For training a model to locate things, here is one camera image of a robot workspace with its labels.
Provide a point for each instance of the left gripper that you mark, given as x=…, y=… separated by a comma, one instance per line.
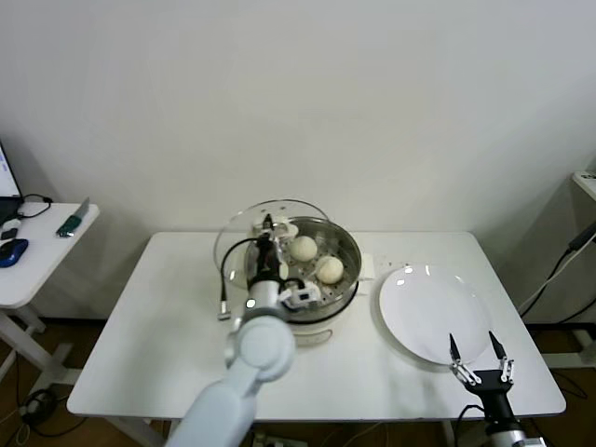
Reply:
x=267, y=261

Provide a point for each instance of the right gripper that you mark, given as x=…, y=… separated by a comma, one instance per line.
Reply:
x=496, y=391

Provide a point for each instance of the white steamed baozi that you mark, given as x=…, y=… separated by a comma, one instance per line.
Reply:
x=304, y=248
x=329, y=270

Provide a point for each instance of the round glass lid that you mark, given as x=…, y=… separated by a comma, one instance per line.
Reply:
x=237, y=223

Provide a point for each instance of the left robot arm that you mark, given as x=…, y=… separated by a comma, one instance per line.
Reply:
x=261, y=344

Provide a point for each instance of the stainless steel steamer basket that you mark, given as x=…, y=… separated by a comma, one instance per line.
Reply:
x=347, y=261

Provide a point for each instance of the white round plate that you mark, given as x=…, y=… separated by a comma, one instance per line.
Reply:
x=419, y=312

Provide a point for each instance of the white furniture floor foot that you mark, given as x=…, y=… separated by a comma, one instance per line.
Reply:
x=572, y=358

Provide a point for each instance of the cream electric cooking pot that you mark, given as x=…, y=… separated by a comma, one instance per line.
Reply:
x=321, y=333

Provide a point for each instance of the dark power adapter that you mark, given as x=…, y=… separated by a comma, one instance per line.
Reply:
x=581, y=240

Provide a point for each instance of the grey floor power strip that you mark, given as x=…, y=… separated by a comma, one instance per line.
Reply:
x=277, y=440

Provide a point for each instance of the white side table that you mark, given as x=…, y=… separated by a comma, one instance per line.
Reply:
x=42, y=261

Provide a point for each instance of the blue computer mouse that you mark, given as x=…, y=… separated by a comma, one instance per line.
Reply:
x=11, y=251

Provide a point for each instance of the small black white device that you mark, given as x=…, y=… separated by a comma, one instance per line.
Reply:
x=10, y=226

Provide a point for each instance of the black laptop computer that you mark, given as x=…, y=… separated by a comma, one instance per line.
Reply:
x=5, y=179

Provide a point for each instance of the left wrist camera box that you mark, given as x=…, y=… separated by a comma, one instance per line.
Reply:
x=302, y=295

